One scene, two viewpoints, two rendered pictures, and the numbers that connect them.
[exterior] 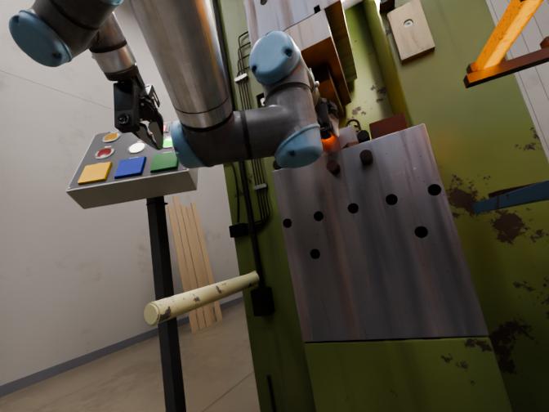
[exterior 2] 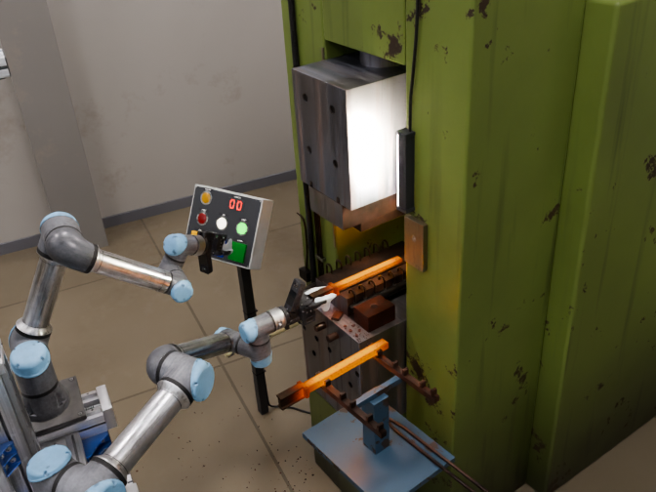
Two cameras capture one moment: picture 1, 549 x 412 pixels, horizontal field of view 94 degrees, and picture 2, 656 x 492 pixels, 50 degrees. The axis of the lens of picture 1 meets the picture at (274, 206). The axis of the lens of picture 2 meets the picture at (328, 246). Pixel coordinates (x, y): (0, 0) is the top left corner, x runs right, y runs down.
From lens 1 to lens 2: 2.45 m
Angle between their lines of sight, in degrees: 53
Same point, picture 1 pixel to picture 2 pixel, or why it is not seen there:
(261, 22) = (307, 167)
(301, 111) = (256, 355)
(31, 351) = (178, 177)
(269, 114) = (244, 350)
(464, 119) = (429, 329)
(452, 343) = not seen: hidden behind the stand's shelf
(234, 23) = not seen: hidden behind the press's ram
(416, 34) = (415, 252)
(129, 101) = (205, 261)
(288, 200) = not seen: hidden behind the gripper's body
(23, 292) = (159, 113)
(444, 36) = (434, 266)
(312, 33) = (334, 215)
